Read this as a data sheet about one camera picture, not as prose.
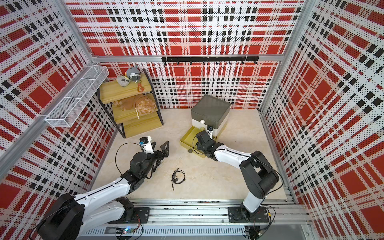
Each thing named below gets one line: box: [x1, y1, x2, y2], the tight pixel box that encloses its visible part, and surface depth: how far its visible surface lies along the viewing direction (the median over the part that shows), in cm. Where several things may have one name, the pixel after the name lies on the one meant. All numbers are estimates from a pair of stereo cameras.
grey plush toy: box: [127, 66, 142, 83], surface depth 88 cm
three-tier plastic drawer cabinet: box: [180, 94, 231, 158], surface depth 97 cm
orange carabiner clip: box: [137, 82, 145, 93], surface depth 88 cm
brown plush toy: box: [113, 93, 157, 115], surface depth 91 cm
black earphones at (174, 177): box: [171, 167, 186, 191], surface depth 88 cm
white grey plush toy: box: [116, 75, 131, 87], surface depth 87 cm
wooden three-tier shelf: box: [97, 69, 164, 139], surface depth 91 cm
